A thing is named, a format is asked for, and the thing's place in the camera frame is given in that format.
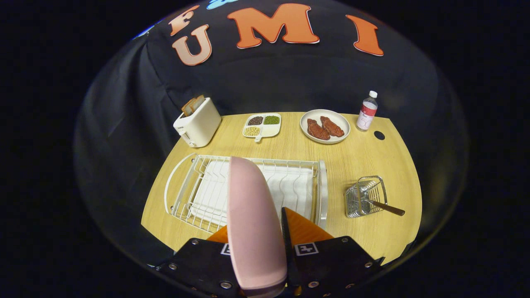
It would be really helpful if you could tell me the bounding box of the white wire dish rack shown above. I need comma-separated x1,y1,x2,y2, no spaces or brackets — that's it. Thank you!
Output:
164,153,329,234

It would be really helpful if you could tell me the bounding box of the white toaster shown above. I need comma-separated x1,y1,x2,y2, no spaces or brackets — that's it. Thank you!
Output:
173,97,222,148

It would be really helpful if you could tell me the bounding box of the pink plate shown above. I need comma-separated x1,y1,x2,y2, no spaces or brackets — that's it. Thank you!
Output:
226,156,288,296

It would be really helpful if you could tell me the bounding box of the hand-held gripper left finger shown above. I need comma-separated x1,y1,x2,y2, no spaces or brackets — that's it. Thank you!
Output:
154,225,245,298

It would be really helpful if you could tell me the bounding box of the metal wire basket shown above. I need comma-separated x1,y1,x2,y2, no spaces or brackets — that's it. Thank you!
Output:
345,175,388,219

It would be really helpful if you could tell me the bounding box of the beige plate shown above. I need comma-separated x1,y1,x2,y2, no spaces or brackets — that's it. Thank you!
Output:
300,109,351,144

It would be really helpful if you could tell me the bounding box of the red-brown meat piece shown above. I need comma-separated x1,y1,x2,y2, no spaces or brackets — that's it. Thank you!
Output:
307,118,331,140
320,116,345,137

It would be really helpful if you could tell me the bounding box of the metal spoon with dark handle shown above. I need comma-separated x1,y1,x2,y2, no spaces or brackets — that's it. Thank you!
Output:
359,182,406,216

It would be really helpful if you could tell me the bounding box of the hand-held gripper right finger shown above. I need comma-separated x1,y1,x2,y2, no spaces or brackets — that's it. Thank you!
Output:
281,207,385,298

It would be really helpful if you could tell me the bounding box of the white divided dish with beans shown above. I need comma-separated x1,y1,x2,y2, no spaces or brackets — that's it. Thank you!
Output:
242,113,282,143

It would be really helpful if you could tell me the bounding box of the clear bottle with red label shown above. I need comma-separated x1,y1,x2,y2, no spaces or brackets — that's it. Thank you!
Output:
357,91,378,132

